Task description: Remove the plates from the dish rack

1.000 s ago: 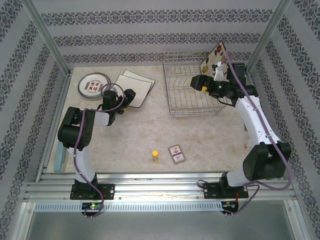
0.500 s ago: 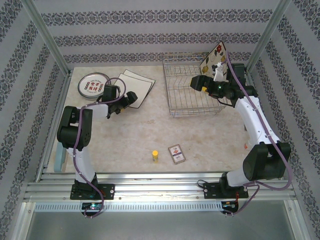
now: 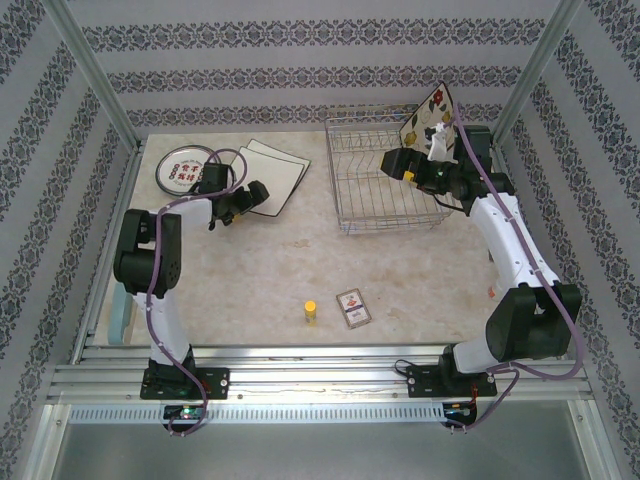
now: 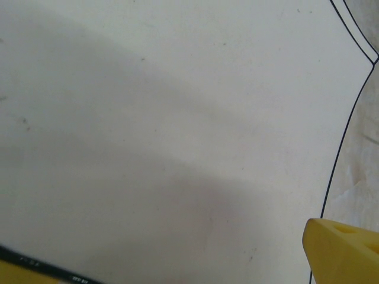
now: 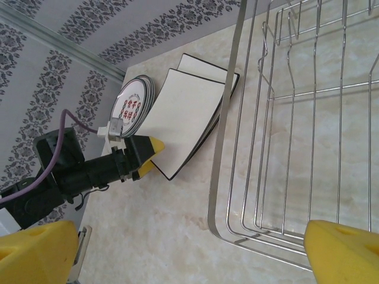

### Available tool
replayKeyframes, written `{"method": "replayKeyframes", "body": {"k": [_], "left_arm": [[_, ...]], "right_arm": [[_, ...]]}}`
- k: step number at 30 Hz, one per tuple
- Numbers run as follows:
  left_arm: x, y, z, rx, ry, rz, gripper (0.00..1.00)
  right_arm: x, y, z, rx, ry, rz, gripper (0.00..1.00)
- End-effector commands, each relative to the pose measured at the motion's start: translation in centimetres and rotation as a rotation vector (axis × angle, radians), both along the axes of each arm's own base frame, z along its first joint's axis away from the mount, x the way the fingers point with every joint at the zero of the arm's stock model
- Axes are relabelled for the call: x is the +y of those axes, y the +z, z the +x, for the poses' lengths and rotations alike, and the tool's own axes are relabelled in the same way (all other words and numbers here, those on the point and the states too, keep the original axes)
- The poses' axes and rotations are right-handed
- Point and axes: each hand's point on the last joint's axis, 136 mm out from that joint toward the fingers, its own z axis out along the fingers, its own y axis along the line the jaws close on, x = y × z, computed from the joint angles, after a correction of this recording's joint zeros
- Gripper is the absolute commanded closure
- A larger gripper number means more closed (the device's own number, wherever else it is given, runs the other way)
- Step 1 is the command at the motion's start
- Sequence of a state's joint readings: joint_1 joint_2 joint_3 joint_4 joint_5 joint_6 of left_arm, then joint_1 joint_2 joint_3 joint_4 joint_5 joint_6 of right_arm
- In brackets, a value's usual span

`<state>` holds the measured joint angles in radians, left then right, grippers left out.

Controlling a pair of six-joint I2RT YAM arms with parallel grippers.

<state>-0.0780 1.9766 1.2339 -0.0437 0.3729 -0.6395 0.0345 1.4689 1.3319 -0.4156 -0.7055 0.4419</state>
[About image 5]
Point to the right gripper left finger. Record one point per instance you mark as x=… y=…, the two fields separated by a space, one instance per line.
x=35 y=254

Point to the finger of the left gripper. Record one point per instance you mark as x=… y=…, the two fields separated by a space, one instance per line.
x=142 y=148
x=145 y=169

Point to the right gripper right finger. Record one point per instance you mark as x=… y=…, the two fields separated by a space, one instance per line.
x=343 y=257

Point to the white square plate black rim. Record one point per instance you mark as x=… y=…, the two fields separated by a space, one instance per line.
x=183 y=118
x=204 y=68

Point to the round green-rimmed plate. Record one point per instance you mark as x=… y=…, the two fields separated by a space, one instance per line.
x=151 y=90

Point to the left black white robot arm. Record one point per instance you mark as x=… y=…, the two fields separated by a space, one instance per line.
x=7 y=220

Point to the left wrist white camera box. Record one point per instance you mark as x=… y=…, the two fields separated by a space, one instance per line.
x=114 y=130

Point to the aluminium frame post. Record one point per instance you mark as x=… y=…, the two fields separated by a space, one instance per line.
x=59 y=44

